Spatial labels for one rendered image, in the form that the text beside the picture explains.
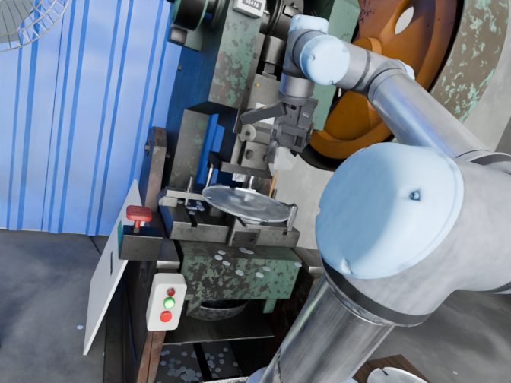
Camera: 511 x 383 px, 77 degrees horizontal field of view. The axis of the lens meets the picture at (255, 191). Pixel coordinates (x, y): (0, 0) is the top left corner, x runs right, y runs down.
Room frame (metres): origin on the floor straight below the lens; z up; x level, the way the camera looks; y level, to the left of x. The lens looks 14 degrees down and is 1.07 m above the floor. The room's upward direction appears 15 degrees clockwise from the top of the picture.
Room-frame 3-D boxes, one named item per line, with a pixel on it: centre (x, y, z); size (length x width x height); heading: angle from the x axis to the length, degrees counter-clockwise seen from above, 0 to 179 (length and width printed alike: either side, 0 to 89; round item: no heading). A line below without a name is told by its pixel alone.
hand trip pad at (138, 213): (0.74, 0.27, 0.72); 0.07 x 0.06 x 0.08; 26
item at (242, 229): (0.94, 0.00, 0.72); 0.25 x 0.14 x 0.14; 26
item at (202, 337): (1.11, 0.08, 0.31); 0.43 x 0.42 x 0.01; 116
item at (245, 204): (0.98, 0.02, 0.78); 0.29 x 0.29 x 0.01
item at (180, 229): (1.10, 0.07, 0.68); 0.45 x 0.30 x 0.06; 116
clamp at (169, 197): (1.02, 0.23, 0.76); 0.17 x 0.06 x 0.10; 116
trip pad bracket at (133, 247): (0.75, 0.25, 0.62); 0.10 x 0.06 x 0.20; 116
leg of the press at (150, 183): (1.10, 0.38, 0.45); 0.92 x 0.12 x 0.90; 26
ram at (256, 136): (1.06, 0.06, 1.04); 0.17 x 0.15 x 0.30; 26
